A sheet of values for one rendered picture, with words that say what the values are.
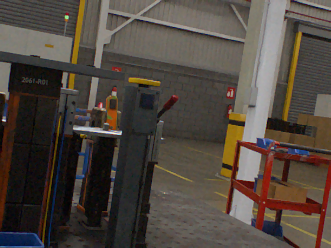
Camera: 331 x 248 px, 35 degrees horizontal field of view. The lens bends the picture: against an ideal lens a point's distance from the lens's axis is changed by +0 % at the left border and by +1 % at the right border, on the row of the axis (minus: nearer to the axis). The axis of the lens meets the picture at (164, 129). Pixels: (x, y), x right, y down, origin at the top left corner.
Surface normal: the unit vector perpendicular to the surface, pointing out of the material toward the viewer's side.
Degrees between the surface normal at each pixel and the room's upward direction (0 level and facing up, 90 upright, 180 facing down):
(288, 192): 90
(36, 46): 90
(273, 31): 90
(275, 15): 90
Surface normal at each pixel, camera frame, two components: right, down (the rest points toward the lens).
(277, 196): 0.29, 0.10
